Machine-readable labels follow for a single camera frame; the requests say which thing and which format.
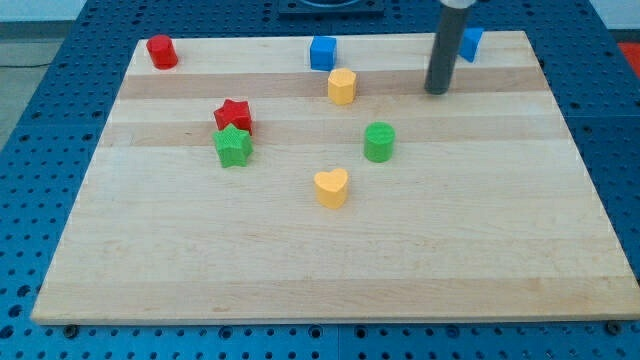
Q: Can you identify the green star block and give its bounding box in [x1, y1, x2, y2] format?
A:
[212, 124, 253, 168]

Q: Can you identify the red star block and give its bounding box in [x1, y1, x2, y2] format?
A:
[213, 99, 252, 134]

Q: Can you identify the yellow heart block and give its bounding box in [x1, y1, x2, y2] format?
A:
[313, 168, 349, 209]

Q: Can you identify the green cylinder block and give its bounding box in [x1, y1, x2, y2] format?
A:
[363, 122, 396, 163]

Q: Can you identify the wooden board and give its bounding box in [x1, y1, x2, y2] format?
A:
[31, 31, 639, 326]

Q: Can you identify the yellow hexagon block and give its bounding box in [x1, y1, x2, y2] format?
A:
[327, 68, 357, 105]

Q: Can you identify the blue cube block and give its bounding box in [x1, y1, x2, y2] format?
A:
[309, 36, 337, 71]

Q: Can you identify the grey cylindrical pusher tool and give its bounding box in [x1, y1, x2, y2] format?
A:
[424, 0, 475, 95]

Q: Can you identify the blue angled block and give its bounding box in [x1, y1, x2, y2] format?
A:
[459, 27, 484, 63]

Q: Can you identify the red cylinder block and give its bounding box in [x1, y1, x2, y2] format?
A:
[146, 34, 178, 70]

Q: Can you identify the red object at right edge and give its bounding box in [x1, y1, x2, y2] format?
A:
[617, 42, 640, 77]

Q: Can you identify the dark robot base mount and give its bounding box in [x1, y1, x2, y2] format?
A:
[276, 0, 385, 16]

